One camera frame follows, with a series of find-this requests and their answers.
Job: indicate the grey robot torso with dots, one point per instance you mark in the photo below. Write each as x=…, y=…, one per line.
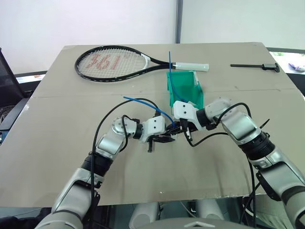
x=195, y=225

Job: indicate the green plastic bin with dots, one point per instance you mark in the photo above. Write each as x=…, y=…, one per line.
x=184, y=88

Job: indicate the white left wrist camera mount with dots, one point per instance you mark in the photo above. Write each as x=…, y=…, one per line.
x=155, y=125

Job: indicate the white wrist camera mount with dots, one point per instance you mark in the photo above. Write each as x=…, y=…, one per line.
x=155, y=125
x=184, y=111

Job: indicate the black zip tie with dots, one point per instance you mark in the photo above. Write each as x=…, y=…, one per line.
x=264, y=124

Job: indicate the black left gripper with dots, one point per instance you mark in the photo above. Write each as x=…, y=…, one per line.
x=151, y=145

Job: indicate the light grey rounded shell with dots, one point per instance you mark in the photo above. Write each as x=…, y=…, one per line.
x=144, y=214
x=209, y=211

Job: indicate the purple object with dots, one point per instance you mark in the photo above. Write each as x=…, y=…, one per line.
x=296, y=67

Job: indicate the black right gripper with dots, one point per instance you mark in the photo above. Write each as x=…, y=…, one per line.
x=188, y=132

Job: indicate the black white tennis racket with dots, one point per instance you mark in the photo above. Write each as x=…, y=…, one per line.
x=190, y=66

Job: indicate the flat black plastic tool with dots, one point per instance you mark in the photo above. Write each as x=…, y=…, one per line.
x=269, y=66

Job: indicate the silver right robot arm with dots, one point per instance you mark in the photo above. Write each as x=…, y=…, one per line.
x=240, y=124

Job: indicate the brown cardboard sheet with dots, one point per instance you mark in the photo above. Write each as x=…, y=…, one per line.
x=71, y=143

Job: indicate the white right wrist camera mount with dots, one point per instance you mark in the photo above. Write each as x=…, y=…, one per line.
x=184, y=111

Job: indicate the grey window frame post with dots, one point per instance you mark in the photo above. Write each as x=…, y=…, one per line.
x=179, y=21

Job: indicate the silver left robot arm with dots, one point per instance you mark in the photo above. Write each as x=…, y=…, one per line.
x=78, y=188

